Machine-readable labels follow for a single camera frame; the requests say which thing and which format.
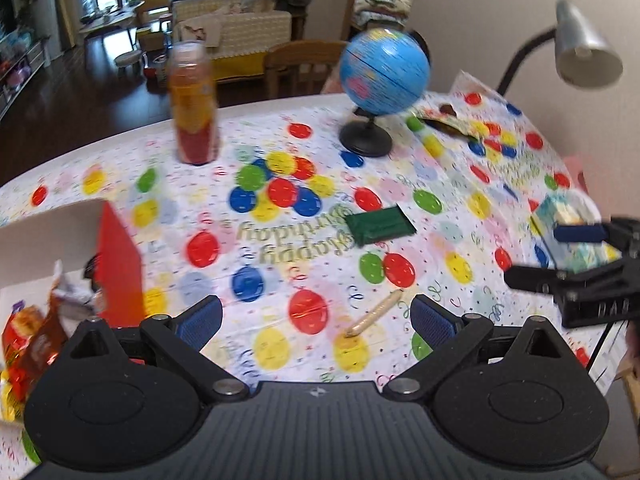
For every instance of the wooden chair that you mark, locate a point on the wooden chair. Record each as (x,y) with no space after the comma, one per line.
(300,60)

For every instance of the red orange snack packet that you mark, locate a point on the red orange snack packet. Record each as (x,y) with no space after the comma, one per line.
(22,330)

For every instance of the toy storage shelf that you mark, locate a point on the toy storage shelf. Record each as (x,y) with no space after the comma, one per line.
(20,70)

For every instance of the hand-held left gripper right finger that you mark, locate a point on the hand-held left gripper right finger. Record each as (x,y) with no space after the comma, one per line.
(435,322)

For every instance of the balloon print tablecloth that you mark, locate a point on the balloon print tablecloth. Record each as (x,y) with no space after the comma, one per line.
(320,170)

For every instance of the blue globe on black stand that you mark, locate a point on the blue globe on black stand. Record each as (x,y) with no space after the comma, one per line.
(385,70)

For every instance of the grey desk lamp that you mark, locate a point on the grey desk lamp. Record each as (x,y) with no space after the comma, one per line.
(585,50)

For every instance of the sofa with cream cover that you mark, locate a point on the sofa with cream cover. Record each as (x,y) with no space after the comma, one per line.
(250,30)

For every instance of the orange juice bottle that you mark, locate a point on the orange juice bottle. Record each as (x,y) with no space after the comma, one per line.
(192,110)

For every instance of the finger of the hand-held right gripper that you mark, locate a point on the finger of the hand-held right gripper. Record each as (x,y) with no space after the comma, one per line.
(580,234)
(540,277)

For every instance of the light blue tissue pack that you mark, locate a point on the light blue tissue pack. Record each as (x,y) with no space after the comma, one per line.
(565,210)

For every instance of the red cardboard box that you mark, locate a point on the red cardboard box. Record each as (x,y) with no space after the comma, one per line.
(120,270)

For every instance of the wooden pencil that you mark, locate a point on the wooden pencil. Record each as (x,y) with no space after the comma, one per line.
(372,312)

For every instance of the small wooden stool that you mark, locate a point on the small wooden stool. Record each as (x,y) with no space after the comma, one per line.
(129,59)

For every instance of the dark brown wrapper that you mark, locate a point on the dark brown wrapper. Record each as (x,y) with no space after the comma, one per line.
(450,125)

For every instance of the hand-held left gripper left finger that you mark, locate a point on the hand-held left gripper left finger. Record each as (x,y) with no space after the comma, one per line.
(200,322)

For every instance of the silver snack packet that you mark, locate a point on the silver snack packet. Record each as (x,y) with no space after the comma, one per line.
(75,292)

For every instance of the low wooden table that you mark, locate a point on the low wooden table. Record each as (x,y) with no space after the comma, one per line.
(107,20)

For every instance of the green flat packet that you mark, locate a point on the green flat packet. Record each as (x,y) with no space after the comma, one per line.
(380,225)

